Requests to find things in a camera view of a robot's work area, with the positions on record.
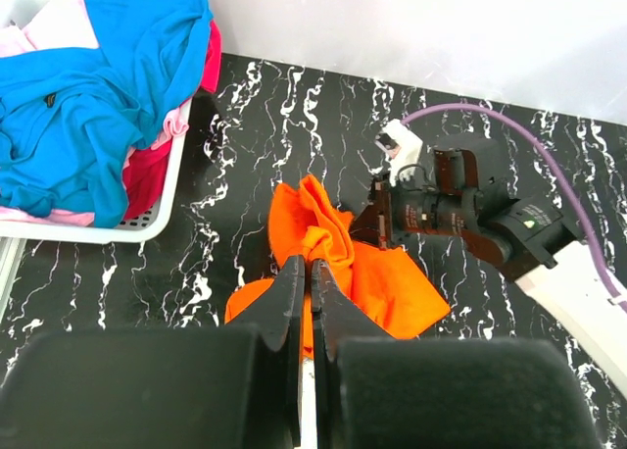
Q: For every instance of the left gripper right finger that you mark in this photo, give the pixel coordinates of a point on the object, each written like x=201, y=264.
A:
x=337, y=323

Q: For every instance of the white plastic laundry basket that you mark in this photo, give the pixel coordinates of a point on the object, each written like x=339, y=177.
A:
x=136, y=230

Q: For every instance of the orange t shirt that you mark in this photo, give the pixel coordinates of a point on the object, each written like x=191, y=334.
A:
x=387, y=285

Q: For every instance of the black marble pattern mat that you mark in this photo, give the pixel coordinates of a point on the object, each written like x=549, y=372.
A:
x=271, y=122

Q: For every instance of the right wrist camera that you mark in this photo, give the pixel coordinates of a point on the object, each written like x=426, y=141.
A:
x=399, y=144

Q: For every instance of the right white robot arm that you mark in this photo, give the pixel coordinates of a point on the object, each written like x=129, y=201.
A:
x=529, y=241

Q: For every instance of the light pink t shirt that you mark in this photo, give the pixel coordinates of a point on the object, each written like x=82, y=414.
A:
x=59, y=24

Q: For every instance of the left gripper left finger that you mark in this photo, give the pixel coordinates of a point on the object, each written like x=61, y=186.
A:
x=273, y=389

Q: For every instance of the magenta t shirt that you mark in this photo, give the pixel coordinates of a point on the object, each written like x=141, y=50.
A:
x=144, y=171

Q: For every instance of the blue t shirt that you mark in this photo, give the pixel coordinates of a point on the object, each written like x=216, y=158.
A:
x=70, y=115

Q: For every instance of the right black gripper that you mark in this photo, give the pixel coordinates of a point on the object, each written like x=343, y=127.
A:
x=394, y=210

